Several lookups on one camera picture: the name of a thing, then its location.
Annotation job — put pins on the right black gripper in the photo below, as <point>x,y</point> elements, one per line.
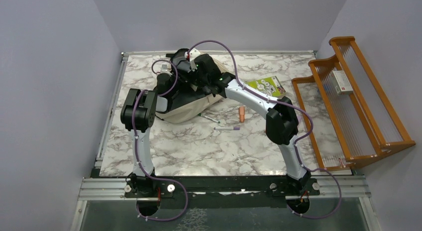
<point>192,74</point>

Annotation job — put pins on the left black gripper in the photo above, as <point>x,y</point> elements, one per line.
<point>182,80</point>

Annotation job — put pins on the cream canvas backpack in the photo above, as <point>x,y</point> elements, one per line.
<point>188,105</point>

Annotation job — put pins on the orange highlighter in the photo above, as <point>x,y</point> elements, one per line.
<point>241,114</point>

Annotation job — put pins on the green illustrated book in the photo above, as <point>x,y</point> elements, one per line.
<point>270,86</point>

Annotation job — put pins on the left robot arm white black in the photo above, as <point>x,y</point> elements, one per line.
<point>138,116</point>

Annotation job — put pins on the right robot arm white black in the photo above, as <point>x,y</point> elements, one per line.
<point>281,125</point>

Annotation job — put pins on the green capped marker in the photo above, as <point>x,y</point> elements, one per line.
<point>209,118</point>

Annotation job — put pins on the purple capped marker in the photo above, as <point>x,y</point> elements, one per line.
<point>226,128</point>

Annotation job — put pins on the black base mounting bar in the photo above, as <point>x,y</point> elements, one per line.
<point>202,192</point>

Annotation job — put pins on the small white box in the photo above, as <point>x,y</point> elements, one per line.
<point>341,82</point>

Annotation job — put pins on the wooden shelf rack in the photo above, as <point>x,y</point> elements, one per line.
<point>366,125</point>

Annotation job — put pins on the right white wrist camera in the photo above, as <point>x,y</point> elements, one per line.
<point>192,54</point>

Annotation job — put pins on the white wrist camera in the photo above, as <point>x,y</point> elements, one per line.
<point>165,69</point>
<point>192,54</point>

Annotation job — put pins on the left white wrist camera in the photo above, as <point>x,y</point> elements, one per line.
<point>165,69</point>

